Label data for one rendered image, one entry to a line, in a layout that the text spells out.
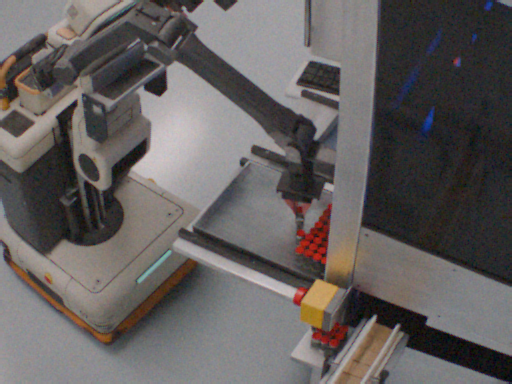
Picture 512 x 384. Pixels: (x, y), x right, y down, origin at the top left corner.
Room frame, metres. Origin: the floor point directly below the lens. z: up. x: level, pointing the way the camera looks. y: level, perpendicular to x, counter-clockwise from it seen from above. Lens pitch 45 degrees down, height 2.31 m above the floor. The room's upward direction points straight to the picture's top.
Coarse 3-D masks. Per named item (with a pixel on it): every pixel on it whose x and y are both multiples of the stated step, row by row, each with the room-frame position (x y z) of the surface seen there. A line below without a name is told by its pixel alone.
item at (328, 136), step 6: (336, 114) 1.72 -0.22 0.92; (336, 120) 1.72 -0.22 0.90; (330, 126) 1.68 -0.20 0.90; (336, 126) 1.71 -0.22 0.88; (324, 132) 1.65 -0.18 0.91; (330, 132) 1.68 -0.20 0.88; (336, 132) 1.68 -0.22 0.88; (318, 138) 1.62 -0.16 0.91; (324, 138) 1.65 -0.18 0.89; (330, 138) 1.66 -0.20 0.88; (336, 138) 1.66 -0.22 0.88; (330, 144) 1.63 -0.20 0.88; (336, 144) 1.63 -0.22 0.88
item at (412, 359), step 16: (384, 320) 1.03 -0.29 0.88; (416, 336) 0.98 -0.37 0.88; (432, 336) 0.97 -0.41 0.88; (416, 352) 0.93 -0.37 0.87; (432, 352) 0.92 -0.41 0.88; (448, 352) 0.92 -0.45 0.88; (464, 352) 0.91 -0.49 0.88; (400, 368) 0.95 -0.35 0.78; (416, 368) 0.93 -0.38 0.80; (432, 368) 0.91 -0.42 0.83; (448, 368) 0.88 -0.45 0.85; (464, 368) 0.86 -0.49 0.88; (480, 368) 0.85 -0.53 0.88; (496, 368) 0.84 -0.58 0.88
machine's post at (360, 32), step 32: (352, 0) 1.05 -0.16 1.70; (352, 32) 1.05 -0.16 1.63; (352, 64) 1.05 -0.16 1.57; (352, 96) 1.05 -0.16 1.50; (352, 128) 1.05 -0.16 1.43; (352, 160) 1.05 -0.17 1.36; (352, 192) 1.04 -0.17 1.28; (352, 224) 1.04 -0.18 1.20; (352, 256) 1.04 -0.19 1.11; (352, 288) 1.05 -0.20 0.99
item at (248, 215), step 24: (264, 168) 1.51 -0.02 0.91; (240, 192) 1.45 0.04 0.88; (264, 192) 1.45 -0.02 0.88; (216, 216) 1.37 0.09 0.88; (240, 216) 1.37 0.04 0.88; (264, 216) 1.37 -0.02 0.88; (288, 216) 1.37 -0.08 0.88; (312, 216) 1.37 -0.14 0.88; (216, 240) 1.27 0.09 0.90; (240, 240) 1.29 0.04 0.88; (264, 240) 1.29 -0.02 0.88; (288, 240) 1.29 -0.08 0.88; (288, 264) 1.22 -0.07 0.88
